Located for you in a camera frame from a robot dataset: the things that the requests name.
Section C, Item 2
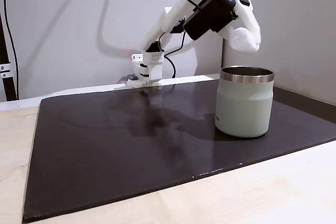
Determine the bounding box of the pale green steel-rimmed cup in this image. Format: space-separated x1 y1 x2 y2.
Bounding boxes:
215 65 275 138

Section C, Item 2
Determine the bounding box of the grey table clamp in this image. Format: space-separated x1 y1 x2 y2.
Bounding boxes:
118 74 139 83

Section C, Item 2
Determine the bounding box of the black table mat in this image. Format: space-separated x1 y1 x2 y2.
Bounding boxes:
22 78 336 222

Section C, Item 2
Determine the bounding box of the black stand pole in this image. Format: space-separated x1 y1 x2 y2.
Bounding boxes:
0 11 18 102

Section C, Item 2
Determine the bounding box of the black camera box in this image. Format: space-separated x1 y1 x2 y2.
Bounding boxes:
183 0 237 41

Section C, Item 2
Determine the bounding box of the black cable along stand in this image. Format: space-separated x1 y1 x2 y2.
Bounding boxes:
0 0 19 101

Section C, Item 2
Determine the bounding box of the white stand bracket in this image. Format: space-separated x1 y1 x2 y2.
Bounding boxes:
0 63 13 78

